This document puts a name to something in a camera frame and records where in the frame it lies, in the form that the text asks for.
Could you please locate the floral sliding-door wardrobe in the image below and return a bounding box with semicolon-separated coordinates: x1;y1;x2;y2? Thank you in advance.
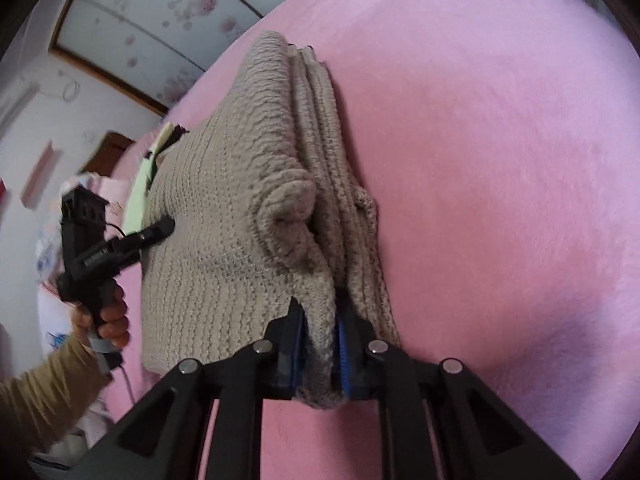
49;0;346;117

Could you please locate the white pillow with blue print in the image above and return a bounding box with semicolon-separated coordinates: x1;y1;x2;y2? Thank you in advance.
39;282;83;361

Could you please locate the folded floral quilt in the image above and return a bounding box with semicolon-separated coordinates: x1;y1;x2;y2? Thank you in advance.
35;172;131;283

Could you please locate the person's left forearm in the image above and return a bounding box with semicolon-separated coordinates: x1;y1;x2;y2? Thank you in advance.
0;332;115;457

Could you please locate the pale yellow black-trimmed jacket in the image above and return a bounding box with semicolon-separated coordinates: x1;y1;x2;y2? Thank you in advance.
125;122;188;233

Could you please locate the grey knitted cardigan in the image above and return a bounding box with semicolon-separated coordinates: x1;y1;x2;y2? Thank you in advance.
140;30;402;409

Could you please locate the dark wooden headboard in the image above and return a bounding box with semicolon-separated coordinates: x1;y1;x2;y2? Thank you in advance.
80;131;137;179

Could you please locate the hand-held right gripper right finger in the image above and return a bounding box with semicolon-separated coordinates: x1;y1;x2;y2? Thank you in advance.
334;305;583;480

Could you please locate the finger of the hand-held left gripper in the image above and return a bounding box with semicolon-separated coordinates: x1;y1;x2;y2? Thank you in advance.
107;217;177;261

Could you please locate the person's left hand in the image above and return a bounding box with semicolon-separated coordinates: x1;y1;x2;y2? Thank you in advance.
70;284;132;352

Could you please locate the pink plush bed blanket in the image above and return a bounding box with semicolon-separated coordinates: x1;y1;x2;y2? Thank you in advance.
97;0;640;480

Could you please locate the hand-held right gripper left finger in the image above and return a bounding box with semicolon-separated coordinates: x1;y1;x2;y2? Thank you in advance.
75;296;308;480

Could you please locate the light wooden wall shelf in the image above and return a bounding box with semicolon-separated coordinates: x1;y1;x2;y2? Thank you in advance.
20;140;62;211

